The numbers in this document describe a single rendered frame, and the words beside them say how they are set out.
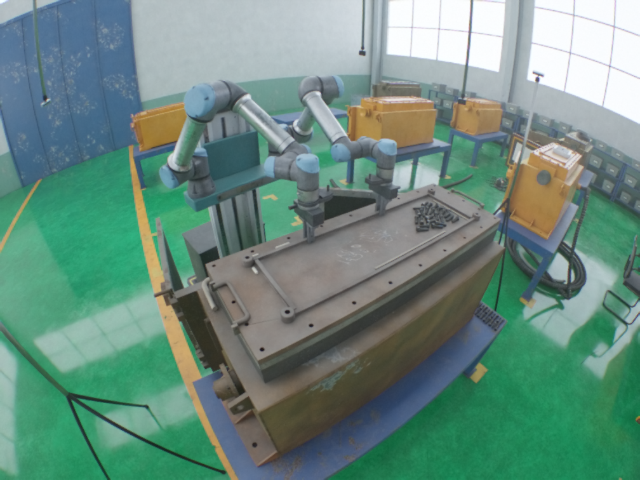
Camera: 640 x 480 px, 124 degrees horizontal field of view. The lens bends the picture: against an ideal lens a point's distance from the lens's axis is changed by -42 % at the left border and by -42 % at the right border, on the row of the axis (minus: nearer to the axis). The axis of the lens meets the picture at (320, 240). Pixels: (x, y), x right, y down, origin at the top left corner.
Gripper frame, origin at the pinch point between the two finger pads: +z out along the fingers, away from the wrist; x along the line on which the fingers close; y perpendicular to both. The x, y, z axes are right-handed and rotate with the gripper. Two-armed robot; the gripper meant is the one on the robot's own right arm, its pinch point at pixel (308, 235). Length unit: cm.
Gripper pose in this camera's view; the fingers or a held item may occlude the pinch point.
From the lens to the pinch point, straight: 111.4
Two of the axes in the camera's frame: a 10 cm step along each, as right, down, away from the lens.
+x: 5.6, 4.9, -6.7
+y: -8.3, 3.2, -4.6
